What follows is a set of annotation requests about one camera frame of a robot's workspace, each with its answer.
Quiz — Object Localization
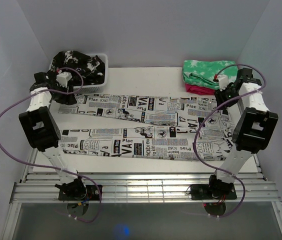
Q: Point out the pink folded trousers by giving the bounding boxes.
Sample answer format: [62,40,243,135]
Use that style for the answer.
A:
[185,83,215,96]

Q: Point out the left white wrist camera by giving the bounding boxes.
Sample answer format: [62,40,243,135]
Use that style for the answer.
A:
[56,71,72,88]

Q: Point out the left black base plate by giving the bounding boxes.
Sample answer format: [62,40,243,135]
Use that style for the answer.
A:
[57,184,103,202]

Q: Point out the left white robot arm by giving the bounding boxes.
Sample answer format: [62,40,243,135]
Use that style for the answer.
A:
[18,67,87,200]

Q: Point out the white plastic basket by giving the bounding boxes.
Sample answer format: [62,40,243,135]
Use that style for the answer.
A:
[48,52,109,95]

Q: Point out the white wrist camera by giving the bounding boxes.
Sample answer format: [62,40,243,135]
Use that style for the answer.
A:
[213,74,230,92]
[56,71,72,88]

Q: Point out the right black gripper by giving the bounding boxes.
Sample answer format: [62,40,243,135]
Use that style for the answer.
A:
[212,84,241,111]

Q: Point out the black white patterned garment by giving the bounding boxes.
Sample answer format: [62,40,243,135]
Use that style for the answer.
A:
[47,50,106,86]

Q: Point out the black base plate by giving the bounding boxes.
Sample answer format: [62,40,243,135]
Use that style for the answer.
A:
[190,183,237,200]
[57,184,103,202]

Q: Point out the newspaper print trousers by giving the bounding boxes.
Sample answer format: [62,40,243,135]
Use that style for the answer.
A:
[58,94,235,161]

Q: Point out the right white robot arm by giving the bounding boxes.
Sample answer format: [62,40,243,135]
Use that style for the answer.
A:
[206,68,279,199]

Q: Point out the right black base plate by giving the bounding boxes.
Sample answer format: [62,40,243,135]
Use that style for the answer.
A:
[190,183,237,200]

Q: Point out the purple cable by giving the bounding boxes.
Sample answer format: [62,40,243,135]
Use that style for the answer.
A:
[0,67,103,224]
[180,64,268,219]

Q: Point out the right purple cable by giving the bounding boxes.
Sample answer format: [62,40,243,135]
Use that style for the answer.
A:
[180,64,268,219]

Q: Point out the green white folded trousers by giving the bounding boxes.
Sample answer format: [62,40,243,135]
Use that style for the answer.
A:
[182,60,236,90]

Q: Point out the aluminium rail frame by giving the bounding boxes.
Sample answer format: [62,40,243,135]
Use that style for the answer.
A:
[1,156,282,240]

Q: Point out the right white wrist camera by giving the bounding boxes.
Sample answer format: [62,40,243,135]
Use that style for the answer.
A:
[213,74,230,92]

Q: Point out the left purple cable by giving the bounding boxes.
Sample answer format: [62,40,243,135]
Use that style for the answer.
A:
[0,67,103,224]

